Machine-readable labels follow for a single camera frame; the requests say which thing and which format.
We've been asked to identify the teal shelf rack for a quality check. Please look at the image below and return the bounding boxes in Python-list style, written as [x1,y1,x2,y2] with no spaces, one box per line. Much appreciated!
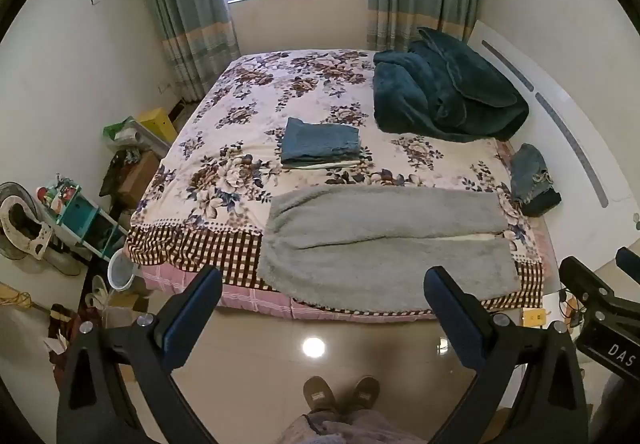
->
[37,173,130,271]

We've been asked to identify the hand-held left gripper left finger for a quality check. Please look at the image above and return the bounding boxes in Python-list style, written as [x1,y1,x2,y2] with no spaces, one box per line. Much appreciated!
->
[56,265,223,444]

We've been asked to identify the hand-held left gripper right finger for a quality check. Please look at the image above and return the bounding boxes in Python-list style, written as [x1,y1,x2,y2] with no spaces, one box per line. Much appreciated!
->
[423,265,589,444]

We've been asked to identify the folded white cloth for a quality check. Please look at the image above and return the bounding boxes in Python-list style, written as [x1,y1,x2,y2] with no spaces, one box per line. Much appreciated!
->
[281,158,364,171]

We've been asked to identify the white plastic bucket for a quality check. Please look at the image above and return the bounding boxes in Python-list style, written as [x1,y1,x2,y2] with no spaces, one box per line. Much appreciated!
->
[107,250,139,291]

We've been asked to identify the dark green fleece blanket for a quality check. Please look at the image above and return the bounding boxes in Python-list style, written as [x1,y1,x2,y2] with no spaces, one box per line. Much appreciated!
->
[372,27,531,142]

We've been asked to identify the person's slipper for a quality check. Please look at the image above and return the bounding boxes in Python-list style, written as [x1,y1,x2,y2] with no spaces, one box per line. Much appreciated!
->
[303,376,336,414]
[349,376,381,413]

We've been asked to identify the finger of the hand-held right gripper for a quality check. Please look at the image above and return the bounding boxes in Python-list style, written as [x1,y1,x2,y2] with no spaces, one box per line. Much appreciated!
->
[616,247,640,272]
[558,257,640,325]

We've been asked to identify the person's right slipper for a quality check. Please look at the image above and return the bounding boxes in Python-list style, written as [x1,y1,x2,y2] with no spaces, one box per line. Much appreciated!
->
[349,376,381,413]

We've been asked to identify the person's left slipper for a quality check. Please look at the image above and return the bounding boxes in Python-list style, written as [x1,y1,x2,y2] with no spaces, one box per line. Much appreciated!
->
[303,376,336,414]

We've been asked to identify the grey fleece pants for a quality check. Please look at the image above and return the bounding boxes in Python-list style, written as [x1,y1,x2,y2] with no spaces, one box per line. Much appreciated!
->
[257,187,521,312]

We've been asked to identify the floral printed blanket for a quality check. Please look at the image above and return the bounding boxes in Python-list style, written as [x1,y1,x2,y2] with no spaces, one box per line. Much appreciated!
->
[124,49,545,310]

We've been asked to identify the green plastic bag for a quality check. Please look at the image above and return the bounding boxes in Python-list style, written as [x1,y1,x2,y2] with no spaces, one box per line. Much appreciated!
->
[103,116,147,143]

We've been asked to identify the pink checked mattress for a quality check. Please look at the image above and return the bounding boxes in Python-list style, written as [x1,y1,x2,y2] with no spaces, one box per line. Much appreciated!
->
[134,261,553,324]

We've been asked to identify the broom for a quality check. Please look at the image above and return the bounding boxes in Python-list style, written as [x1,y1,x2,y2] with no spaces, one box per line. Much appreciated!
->
[0,281,57,316]

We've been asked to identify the brown cardboard box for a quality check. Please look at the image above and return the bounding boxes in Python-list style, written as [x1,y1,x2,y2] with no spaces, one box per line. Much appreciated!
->
[117,151,162,206]

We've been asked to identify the crumpled blue jeans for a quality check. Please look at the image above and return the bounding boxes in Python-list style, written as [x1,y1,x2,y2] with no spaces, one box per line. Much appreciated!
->
[510,143,555,205]

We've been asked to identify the electric fan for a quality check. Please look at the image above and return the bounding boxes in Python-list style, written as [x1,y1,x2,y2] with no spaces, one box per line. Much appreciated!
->
[0,181,52,266]

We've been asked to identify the folded blue-green pants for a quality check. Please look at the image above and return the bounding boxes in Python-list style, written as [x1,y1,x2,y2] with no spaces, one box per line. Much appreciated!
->
[280,117,362,166]

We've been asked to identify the white bed headboard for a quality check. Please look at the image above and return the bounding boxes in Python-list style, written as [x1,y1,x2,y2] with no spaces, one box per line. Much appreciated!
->
[467,19,640,255]

